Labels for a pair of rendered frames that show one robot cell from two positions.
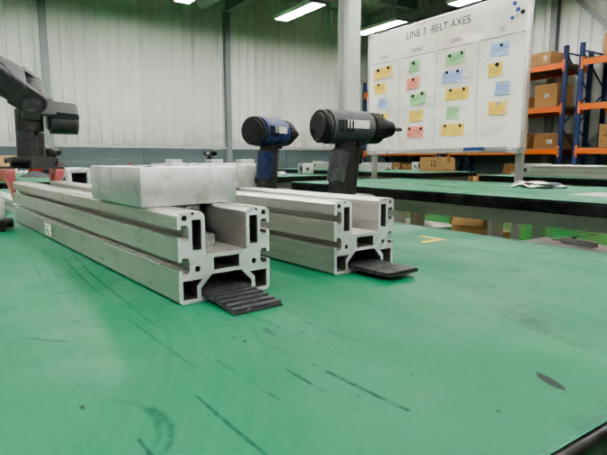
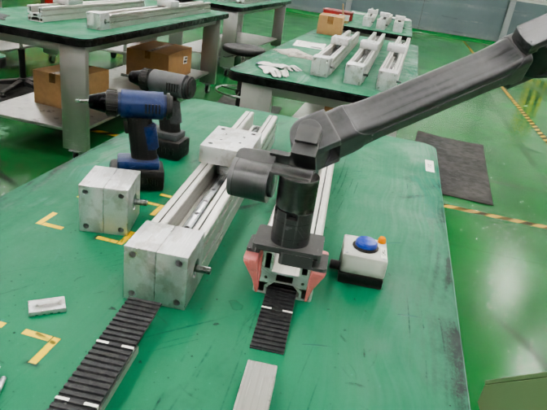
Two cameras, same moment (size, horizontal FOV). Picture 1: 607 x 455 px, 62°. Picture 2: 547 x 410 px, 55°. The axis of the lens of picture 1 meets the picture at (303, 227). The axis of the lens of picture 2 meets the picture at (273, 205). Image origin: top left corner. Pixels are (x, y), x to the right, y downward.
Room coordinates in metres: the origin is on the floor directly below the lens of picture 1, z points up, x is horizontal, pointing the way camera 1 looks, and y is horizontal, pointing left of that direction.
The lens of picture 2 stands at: (1.65, 1.07, 1.29)
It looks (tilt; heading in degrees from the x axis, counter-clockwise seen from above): 25 degrees down; 224
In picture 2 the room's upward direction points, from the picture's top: 8 degrees clockwise
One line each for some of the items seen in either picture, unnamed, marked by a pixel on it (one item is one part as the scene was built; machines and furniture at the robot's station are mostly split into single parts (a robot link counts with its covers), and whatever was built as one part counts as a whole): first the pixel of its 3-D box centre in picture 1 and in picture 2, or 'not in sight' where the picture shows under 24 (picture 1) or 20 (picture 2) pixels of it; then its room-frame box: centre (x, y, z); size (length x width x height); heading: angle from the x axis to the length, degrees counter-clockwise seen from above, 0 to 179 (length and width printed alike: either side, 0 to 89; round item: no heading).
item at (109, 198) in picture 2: not in sight; (116, 200); (1.22, 0.22, 0.83); 0.11 x 0.10 x 0.10; 138
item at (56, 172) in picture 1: (45, 181); (269, 266); (1.16, 0.59, 0.86); 0.07 x 0.07 x 0.09; 39
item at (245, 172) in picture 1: (204, 181); (231, 152); (0.91, 0.18, 0.87); 0.16 x 0.11 x 0.07; 39
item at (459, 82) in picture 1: (436, 150); not in sight; (3.90, -1.01, 0.97); 1.50 x 0.50 x 1.95; 34
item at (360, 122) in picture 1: (360, 171); (155, 111); (0.94, -0.11, 0.89); 0.20 x 0.08 x 0.22; 123
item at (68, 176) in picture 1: (72, 180); not in sight; (2.07, 0.94, 0.83); 0.11 x 0.10 x 0.10; 130
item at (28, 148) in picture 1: (31, 148); (291, 228); (1.14, 0.61, 0.93); 0.10 x 0.07 x 0.07; 129
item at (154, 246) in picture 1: (97, 217); (308, 185); (0.79, 0.32, 0.82); 0.80 x 0.10 x 0.09; 39
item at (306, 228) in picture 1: (205, 208); (229, 172); (0.91, 0.18, 0.82); 0.80 x 0.10 x 0.09; 39
